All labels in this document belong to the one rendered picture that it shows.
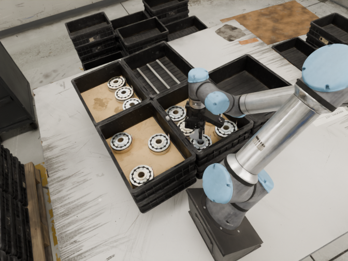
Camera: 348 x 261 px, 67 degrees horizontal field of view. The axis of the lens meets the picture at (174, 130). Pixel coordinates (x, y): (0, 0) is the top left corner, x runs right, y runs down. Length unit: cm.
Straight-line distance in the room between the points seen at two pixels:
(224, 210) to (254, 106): 37
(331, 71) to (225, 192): 40
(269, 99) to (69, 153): 106
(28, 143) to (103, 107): 139
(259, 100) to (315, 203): 57
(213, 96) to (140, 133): 51
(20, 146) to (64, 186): 140
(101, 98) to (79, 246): 76
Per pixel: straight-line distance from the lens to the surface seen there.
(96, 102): 151
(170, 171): 103
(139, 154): 121
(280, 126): 73
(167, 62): 166
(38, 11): 437
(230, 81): 151
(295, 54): 275
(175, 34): 276
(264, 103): 93
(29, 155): 265
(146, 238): 119
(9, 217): 189
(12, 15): 439
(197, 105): 102
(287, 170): 135
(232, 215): 97
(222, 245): 93
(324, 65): 70
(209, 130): 126
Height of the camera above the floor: 182
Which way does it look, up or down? 51 degrees down
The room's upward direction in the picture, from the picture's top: 8 degrees counter-clockwise
